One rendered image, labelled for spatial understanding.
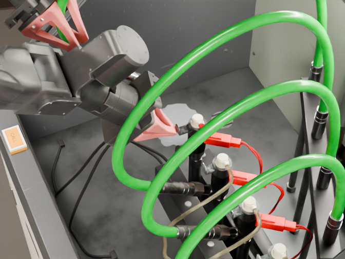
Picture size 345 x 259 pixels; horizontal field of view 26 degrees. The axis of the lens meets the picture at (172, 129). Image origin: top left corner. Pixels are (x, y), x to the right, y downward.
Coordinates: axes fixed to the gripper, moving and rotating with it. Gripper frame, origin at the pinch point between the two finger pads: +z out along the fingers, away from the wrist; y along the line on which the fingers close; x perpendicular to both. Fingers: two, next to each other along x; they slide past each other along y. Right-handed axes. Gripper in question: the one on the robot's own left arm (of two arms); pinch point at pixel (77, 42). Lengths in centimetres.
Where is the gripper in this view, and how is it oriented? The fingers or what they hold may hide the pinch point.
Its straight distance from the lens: 107.1
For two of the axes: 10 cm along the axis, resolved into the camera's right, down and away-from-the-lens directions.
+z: 6.6, 6.9, 2.8
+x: -6.9, 4.3, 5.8
